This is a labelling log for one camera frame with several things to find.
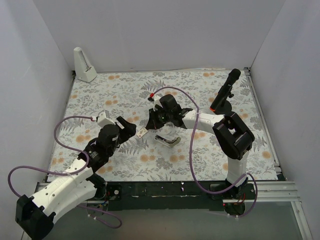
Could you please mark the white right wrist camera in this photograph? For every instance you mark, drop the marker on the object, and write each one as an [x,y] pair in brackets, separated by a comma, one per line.
[155,100]

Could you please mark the black microphone stand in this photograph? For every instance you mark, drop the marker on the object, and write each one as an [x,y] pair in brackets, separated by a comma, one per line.
[223,105]

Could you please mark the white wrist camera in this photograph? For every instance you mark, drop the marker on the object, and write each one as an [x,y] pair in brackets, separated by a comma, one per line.
[102,119]
[155,100]

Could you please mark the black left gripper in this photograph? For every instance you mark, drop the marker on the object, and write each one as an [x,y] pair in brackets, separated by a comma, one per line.
[124,127]

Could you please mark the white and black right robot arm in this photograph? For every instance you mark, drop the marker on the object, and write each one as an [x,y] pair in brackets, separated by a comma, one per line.
[232,134]

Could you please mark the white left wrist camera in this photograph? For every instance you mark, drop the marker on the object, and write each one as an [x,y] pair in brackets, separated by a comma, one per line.
[102,119]

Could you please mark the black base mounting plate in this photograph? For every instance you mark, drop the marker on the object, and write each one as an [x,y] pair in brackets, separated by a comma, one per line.
[171,195]

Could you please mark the white metronome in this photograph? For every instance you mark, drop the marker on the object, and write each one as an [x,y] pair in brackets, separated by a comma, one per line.
[84,70]

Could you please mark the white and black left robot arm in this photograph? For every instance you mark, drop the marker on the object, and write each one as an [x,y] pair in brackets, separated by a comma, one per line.
[38,213]

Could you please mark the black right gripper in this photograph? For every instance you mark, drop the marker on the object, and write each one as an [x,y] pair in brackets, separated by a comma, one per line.
[155,118]

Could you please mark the beige stapler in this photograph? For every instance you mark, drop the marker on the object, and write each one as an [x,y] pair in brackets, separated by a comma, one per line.
[167,142]

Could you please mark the floral patterned table mat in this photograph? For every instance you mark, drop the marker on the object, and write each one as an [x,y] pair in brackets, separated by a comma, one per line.
[144,159]

